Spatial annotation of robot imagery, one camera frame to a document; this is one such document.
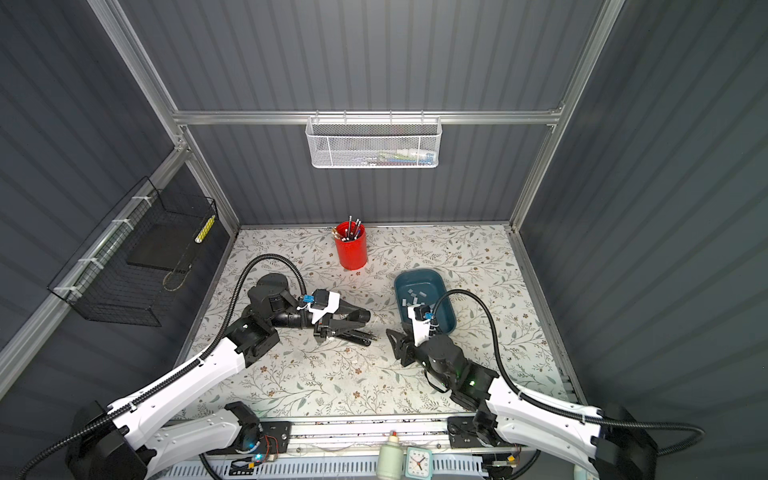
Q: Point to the white glue bottle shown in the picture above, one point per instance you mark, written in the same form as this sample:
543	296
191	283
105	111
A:
390	459

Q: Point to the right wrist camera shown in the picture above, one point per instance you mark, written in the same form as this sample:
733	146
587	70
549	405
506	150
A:
421	317

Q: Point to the white wire mesh basket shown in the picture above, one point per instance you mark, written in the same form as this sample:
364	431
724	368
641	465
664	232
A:
386	144

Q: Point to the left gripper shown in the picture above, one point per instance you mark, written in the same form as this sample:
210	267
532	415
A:
331	328

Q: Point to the teal plastic tray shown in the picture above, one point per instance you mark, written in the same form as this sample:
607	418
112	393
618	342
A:
424	286

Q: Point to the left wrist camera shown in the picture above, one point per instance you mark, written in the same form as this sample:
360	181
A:
320	303

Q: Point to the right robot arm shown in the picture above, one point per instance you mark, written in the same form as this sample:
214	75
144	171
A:
594	439

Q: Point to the yellow marker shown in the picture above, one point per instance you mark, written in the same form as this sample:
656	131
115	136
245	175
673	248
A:
205	229

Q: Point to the black stapler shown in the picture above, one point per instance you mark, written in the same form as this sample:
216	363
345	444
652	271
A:
360	318

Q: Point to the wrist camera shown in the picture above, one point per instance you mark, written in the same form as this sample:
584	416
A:
421	317
320	303

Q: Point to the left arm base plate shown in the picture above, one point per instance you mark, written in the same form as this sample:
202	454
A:
271	437

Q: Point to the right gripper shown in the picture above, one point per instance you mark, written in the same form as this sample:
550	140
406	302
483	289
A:
406	345

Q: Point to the small teal clock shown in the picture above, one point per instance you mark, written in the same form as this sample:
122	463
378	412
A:
418	464

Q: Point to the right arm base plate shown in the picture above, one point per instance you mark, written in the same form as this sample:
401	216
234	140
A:
464	434

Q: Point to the black notebook in basket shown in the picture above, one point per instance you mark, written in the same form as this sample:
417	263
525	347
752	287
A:
169	248

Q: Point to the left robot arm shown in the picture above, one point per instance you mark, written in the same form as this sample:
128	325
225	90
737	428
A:
132	439

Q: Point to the red pencil cup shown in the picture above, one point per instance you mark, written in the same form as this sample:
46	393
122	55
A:
351	244

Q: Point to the black wire basket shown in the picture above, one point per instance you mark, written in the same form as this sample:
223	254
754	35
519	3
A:
132	272

